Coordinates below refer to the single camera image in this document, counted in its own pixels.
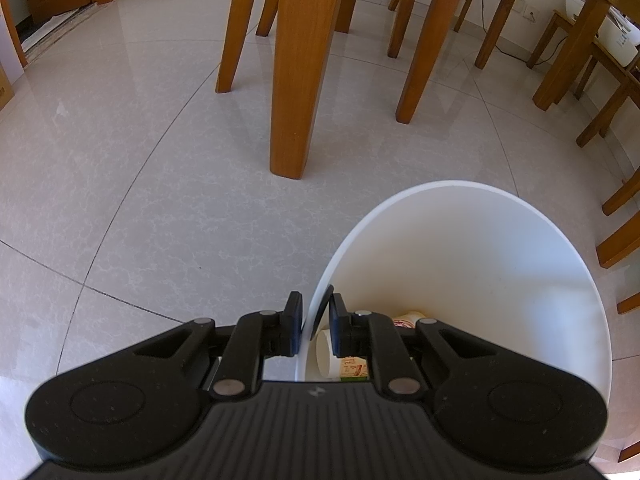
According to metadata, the paper cup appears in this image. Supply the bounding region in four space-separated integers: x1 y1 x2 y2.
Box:
316 330 369 382
393 311 425 328

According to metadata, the wooden chair at right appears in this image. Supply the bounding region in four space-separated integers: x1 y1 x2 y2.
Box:
524 0 640 463

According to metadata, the white appliance on chair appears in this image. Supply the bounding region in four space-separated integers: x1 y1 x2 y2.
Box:
565 0 639 66

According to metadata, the black power cable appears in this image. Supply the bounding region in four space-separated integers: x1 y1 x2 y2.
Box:
476 0 539 68

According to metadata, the white plastic waste bin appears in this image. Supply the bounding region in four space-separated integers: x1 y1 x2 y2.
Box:
294 179 614 461

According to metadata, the wooden dining table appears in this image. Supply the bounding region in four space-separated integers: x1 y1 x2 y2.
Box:
214 0 471 181

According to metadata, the wooden chair near table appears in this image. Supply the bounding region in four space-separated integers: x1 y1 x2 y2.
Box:
387 0 525 72

